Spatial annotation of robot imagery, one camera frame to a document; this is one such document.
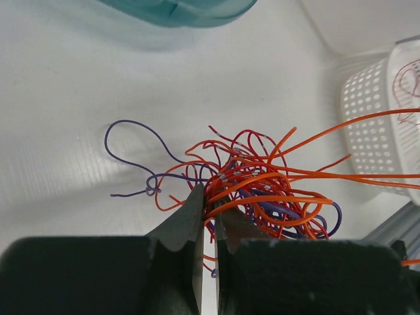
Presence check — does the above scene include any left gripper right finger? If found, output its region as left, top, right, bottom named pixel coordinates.
left=215, top=209, right=419, bottom=314

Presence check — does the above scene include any teal transparent plastic tray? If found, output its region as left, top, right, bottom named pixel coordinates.
left=102, top=0, right=256, bottom=28

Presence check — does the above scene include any orange wire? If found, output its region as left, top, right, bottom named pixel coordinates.
left=262, top=108, right=420, bottom=191

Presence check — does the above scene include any white perforated shallow basket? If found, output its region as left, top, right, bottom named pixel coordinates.
left=340, top=39, right=419, bottom=204

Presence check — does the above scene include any dark red wire in basket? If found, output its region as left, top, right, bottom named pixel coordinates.
left=392, top=58, right=420, bottom=124

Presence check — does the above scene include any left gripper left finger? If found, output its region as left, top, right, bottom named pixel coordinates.
left=1, top=184, right=204, bottom=314

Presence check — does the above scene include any red purple wire ball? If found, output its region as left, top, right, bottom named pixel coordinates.
left=104, top=119, right=344, bottom=280

